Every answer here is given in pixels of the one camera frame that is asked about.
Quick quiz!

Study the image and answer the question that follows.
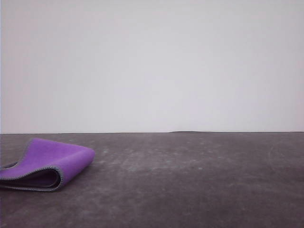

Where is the purple towel with grey hem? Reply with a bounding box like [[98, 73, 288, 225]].
[[0, 137, 96, 193]]

